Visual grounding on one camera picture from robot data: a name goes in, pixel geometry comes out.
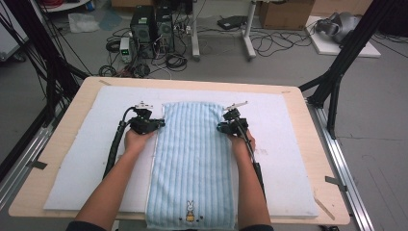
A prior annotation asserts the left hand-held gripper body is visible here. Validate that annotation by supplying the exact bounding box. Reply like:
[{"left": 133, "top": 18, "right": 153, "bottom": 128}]
[{"left": 129, "top": 100, "right": 158, "bottom": 135}]

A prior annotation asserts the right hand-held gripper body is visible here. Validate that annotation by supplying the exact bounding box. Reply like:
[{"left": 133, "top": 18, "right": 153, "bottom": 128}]
[{"left": 224, "top": 100, "right": 249, "bottom": 137}]

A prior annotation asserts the light blue striped towel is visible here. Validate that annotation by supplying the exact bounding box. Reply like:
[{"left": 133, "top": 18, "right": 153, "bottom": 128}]
[{"left": 145, "top": 100, "right": 237, "bottom": 231}]

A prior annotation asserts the person's right hand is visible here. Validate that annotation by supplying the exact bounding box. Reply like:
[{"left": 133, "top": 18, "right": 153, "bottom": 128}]
[{"left": 228, "top": 129, "right": 257, "bottom": 158}]

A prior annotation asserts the person's left hand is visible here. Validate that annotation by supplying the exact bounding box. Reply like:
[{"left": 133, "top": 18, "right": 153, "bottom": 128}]
[{"left": 123, "top": 128, "right": 155, "bottom": 156}]

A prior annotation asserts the white foam mat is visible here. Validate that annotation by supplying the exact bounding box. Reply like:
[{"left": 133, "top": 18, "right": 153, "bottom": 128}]
[{"left": 42, "top": 85, "right": 319, "bottom": 218}]

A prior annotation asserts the white power supply box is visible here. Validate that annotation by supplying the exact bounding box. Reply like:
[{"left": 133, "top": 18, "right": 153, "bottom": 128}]
[{"left": 119, "top": 37, "right": 133, "bottom": 64}]

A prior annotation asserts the white desk leg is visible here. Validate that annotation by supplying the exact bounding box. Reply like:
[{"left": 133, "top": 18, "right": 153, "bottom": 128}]
[
  {"left": 242, "top": 0, "right": 258, "bottom": 62},
  {"left": 191, "top": 0, "right": 201, "bottom": 62}
]

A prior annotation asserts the black computer tower green label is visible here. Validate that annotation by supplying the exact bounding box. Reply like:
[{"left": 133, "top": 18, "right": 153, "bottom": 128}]
[{"left": 129, "top": 6, "right": 157, "bottom": 60}]

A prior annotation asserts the black flat device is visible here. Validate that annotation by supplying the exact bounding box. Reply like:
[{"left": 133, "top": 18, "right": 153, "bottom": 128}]
[{"left": 217, "top": 14, "right": 248, "bottom": 31}]

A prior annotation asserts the dark shirt sleeve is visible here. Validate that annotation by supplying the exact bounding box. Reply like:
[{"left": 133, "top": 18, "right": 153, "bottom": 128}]
[
  {"left": 65, "top": 220, "right": 108, "bottom": 231},
  {"left": 240, "top": 224, "right": 274, "bottom": 231}
]

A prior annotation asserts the teal sheet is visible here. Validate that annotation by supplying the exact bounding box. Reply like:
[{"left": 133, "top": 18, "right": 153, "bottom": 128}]
[{"left": 99, "top": 11, "right": 123, "bottom": 32}]

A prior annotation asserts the grey tape strip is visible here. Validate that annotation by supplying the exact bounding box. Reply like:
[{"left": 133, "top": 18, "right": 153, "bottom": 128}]
[{"left": 325, "top": 175, "right": 348, "bottom": 193}]

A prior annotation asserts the black tape strip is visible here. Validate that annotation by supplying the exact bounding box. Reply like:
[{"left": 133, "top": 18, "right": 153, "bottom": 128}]
[{"left": 27, "top": 160, "right": 48, "bottom": 170}]

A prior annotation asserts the white floor board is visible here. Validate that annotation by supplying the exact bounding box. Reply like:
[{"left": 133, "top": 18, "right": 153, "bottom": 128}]
[{"left": 306, "top": 15, "right": 382, "bottom": 59}]

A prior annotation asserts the clear plastic bag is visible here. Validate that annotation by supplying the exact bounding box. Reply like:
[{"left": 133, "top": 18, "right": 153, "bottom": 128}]
[{"left": 67, "top": 13, "right": 100, "bottom": 34}]

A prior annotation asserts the large cardboard box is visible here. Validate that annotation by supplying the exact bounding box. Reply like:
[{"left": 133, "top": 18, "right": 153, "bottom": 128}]
[{"left": 259, "top": 0, "right": 316, "bottom": 31}]

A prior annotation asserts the small cardboard box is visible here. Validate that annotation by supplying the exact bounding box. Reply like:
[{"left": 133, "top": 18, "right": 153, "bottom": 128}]
[{"left": 111, "top": 0, "right": 160, "bottom": 9}]

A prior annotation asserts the round white table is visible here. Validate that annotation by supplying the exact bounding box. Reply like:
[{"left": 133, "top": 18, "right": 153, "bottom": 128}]
[{"left": 38, "top": 0, "right": 92, "bottom": 13}]

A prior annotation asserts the grey headset device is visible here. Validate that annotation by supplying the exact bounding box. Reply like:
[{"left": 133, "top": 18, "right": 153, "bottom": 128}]
[{"left": 316, "top": 12, "right": 362, "bottom": 44}]

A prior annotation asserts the red equipment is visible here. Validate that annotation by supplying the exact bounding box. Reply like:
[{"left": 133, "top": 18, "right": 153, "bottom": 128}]
[{"left": 38, "top": 0, "right": 65, "bottom": 8}]

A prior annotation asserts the black sleeved gripper cable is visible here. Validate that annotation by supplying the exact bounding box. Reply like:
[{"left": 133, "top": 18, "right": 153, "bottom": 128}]
[{"left": 103, "top": 106, "right": 138, "bottom": 179}]

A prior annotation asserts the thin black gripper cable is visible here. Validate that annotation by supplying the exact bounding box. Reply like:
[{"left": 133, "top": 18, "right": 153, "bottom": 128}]
[{"left": 235, "top": 118, "right": 268, "bottom": 203}]

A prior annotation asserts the large black cable coil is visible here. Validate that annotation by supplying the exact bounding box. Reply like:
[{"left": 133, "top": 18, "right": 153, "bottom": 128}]
[{"left": 164, "top": 52, "right": 189, "bottom": 72}]

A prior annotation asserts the small black cable coil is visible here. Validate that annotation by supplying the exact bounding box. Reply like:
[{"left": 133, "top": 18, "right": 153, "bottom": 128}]
[{"left": 105, "top": 38, "right": 122, "bottom": 54}]

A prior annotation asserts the black cable tangle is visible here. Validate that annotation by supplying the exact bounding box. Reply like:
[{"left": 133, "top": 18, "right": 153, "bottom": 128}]
[{"left": 249, "top": 28, "right": 311, "bottom": 58}]

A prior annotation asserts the aluminium rail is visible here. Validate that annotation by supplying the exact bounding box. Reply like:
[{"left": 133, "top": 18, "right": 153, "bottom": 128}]
[
  {"left": 306, "top": 97, "right": 375, "bottom": 231},
  {"left": 0, "top": 105, "right": 64, "bottom": 211}
]

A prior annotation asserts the black metal frame stand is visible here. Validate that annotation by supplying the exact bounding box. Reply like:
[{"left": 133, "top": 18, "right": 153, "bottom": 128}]
[
  {"left": 0, "top": 0, "right": 90, "bottom": 129},
  {"left": 297, "top": 0, "right": 398, "bottom": 140}
]

